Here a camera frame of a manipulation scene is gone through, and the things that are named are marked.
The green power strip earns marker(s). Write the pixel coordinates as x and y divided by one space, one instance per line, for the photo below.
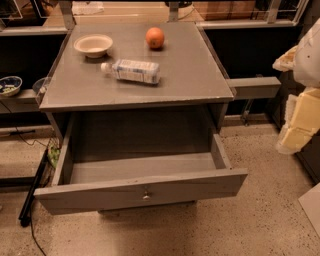
53 155

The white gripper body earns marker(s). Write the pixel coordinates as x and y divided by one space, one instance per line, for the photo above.
309 60

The grey top drawer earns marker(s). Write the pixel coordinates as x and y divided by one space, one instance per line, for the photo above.
128 159

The grey drawer cabinet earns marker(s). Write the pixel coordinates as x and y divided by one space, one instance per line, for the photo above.
189 76

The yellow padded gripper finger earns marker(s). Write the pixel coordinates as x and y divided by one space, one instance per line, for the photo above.
286 61

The clear plastic container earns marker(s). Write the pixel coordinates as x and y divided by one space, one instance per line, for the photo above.
40 87

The orange fruit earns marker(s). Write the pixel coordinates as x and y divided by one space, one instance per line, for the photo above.
155 38

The black floor bar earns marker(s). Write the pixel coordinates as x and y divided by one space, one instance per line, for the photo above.
24 216

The clear plastic water bottle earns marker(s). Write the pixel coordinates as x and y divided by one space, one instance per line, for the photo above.
135 71

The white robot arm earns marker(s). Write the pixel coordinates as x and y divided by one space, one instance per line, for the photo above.
306 70

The beige paper bowl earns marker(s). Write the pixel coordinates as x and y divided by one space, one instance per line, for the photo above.
94 45

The blue patterned bowl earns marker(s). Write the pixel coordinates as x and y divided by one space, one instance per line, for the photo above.
10 85

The grey side shelf bar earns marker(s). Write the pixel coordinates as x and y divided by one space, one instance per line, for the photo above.
254 88

